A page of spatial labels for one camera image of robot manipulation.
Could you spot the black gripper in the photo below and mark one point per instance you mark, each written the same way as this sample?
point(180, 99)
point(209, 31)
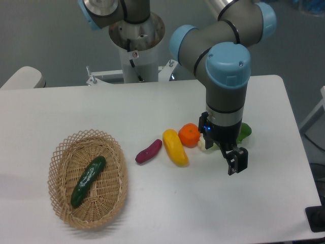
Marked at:
point(225, 137)

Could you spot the green cucumber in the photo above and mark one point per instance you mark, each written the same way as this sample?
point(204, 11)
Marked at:
point(89, 175)

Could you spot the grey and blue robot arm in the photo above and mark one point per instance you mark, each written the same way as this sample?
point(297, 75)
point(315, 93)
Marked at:
point(216, 55)

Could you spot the woven wicker basket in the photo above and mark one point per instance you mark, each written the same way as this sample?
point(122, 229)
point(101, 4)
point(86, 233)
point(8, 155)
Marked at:
point(107, 194)

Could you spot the green bok choy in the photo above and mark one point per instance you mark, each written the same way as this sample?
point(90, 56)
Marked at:
point(245, 131)

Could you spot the orange tangerine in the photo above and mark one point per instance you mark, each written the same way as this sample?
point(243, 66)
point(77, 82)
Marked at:
point(189, 135)

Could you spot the purple sweet potato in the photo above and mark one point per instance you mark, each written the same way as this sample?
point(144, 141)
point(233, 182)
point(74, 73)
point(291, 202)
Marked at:
point(149, 153)

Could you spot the black device at table edge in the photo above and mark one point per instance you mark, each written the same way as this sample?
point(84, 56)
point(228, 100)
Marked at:
point(315, 217)

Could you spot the white chair armrest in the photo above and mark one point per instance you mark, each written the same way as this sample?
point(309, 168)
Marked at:
point(25, 78)

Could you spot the white furniture frame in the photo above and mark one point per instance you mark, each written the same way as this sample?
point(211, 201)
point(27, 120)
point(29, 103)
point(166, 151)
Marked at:
point(313, 116)

